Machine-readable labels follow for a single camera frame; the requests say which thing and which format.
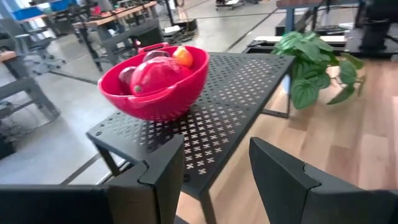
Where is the black perforated metal shelf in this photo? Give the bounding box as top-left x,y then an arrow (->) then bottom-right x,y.
86,51 -> 295,224

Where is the green artificial leafy plant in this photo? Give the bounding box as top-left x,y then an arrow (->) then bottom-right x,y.
272,30 -> 365,110

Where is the grey metal bench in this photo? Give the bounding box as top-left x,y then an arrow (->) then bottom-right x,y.
0,50 -> 62,121

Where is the small yellow orange pear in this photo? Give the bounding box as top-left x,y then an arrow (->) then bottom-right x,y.
172,45 -> 194,68

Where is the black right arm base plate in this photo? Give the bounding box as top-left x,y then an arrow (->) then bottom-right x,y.
344,27 -> 398,58

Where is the blue storage bin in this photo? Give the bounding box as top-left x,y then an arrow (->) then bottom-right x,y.
12,0 -> 77,21

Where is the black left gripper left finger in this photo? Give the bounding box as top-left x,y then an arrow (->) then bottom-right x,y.
107,133 -> 187,224

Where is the black standing desk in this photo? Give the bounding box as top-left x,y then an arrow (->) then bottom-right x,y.
163,0 -> 199,35

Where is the dark red plum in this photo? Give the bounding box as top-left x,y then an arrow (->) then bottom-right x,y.
118,65 -> 137,96

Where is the red pomegranate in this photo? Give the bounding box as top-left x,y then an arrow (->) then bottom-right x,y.
142,49 -> 171,63

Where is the red plastic colander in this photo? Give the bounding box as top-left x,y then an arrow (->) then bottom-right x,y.
97,42 -> 211,123

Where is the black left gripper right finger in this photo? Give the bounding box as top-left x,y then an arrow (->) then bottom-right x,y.
248,136 -> 374,224

